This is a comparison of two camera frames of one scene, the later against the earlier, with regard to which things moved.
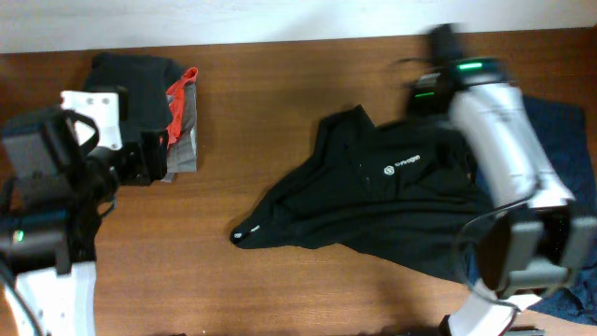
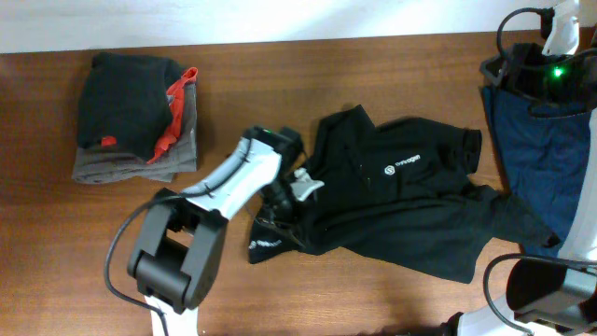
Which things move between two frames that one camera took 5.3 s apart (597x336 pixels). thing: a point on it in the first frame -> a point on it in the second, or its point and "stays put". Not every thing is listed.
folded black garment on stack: [144, 83] stays put
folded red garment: [175, 97] stays put
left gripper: [148, 157] -> [268, 214]
